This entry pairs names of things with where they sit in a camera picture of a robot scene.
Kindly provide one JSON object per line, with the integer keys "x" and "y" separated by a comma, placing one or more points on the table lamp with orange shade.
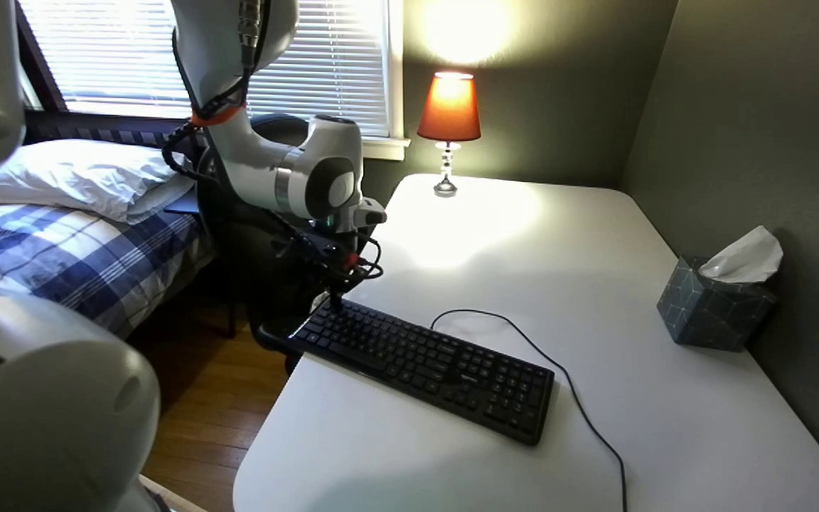
{"x": 449, "y": 110}

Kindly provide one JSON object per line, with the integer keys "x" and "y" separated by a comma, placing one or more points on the bed with blue plaid blanket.
{"x": 82, "y": 263}

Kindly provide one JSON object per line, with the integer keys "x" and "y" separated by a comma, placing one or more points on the window with white blinds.
{"x": 125, "y": 57}

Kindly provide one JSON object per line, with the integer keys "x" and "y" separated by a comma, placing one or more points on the black office chair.
{"x": 253, "y": 270}

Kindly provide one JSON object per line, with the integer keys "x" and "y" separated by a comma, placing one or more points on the dark patterned tissue box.
{"x": 712, "y": 313}

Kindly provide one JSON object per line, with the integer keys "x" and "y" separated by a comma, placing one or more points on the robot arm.
{"x": 47, "y": 398}

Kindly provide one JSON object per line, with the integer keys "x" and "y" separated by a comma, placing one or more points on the white pillow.
{"x": 82, "y": 174}

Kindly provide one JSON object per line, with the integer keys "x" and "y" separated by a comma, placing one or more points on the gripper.
{"x": 330, "y": 257}

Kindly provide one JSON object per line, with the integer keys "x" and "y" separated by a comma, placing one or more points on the black computer keyboard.
{"x": 424, "y": 359}

